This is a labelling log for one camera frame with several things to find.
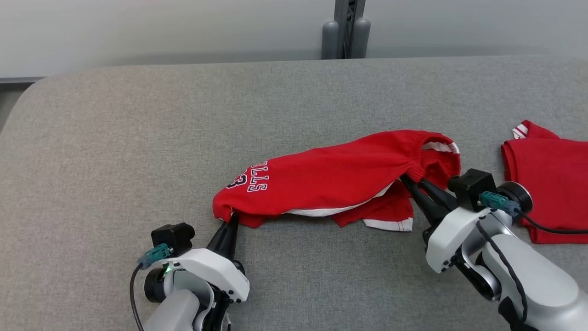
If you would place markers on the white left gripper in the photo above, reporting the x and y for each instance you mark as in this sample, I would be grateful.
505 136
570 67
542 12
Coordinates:
216 266

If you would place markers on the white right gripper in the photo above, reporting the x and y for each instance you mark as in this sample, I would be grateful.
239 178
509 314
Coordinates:
448 234

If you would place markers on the red white-trimmed shorts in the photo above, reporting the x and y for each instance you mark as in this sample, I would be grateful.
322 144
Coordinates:
330 174

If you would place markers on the red number 23 jersey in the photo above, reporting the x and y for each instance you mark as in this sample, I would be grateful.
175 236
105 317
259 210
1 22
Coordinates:
551 184

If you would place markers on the white grey robot right arm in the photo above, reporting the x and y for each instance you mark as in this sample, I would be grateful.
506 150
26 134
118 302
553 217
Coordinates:
542 285

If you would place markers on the white grey robot left arm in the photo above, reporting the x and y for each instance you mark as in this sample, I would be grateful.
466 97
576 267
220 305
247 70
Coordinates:
179 312

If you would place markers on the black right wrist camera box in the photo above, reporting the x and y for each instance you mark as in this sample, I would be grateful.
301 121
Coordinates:
471 186

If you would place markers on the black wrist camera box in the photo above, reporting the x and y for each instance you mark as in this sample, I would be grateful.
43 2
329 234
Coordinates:
471 186
172 236

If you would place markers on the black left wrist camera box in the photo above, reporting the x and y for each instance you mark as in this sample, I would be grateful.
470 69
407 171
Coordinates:
172 236

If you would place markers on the grey metal partition post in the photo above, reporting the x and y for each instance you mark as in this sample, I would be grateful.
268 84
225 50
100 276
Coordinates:
345 27

